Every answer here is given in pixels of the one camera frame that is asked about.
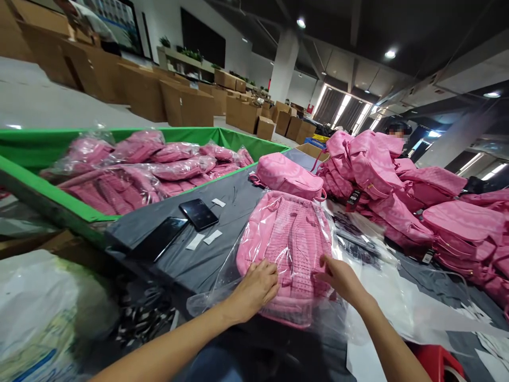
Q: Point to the white desiccant packet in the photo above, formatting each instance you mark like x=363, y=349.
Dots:
x=212, y=236
x=195, y=242
x=218, y=202

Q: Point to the black wall screen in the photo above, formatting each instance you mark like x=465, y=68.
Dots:
x=203, y=37

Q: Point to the shelf with plants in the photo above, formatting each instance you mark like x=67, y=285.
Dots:
x=187, y=63

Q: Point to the black hang tag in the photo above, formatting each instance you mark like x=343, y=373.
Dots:
x=428, y=254
x=353, y=200

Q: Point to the person's left fingers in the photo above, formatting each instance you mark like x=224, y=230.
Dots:
x=267, y=278

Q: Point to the pile of white packets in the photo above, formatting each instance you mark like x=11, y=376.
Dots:
x=487, y=338

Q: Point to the grey table cloth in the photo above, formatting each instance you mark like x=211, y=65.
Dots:
x=206, y=262

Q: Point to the person's right index finger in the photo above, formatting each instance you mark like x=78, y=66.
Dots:
x=330, y=262

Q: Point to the blue crate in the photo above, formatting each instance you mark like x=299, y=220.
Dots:
x=317, y=140

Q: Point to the pile of wrapped pink backpacks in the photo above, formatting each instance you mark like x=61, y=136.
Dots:
x=135, y=175

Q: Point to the white plastic sack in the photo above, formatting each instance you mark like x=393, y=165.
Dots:
x=43, y=318

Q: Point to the pile of unwrapped pink backpacks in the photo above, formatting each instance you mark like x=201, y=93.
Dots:
x=421, y=199

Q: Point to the person's right thumb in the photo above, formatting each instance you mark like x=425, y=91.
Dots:
x=324, y=277

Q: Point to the small black smartphone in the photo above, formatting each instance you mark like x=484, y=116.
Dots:
x=199, y=215

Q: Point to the person's left hand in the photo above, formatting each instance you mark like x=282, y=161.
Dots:
x=252, y=288

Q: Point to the open cardboard box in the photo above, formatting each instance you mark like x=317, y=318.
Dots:
x=308, y=152

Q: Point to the person's legs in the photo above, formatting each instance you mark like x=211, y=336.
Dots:
x=246, y=364

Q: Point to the long black smartphone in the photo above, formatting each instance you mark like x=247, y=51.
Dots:
x=161, y=238

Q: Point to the clear plastic bag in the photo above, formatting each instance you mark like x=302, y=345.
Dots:
x=358, y=306

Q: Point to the black white patterned bundle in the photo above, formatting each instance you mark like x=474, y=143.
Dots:
x=149, y=314

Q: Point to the stack of printed plastic bags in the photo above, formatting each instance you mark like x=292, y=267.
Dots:
x=358, y=238

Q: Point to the window with curtains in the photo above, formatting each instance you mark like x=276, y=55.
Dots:
x=344, y=105

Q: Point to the green bin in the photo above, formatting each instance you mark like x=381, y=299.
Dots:
x=47, y=199

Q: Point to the unwrapped pink backpack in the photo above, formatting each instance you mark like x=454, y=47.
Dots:
x=288, y=173

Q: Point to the person's right hand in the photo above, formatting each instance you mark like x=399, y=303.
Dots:
x=345, y=280

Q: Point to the row of cardboard boxes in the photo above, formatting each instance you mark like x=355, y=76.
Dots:
x=139, y=87

